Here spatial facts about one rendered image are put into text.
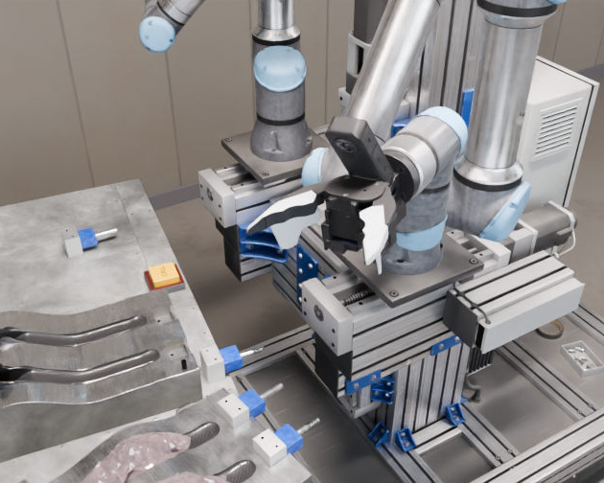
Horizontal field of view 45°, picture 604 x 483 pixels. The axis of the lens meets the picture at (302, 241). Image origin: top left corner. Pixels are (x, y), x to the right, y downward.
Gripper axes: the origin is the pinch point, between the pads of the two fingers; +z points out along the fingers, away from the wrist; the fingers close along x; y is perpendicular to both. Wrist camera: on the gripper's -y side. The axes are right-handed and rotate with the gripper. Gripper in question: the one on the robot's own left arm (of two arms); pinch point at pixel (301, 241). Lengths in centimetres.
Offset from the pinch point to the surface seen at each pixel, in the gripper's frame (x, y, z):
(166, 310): 62, 50, -30
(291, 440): 21, 56, -17
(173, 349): 54, 52, -22
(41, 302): 95, 53, -22
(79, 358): 65, 49, -9
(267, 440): 24, 55, -14
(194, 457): 33, 55, -5
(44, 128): 211, 65, -113
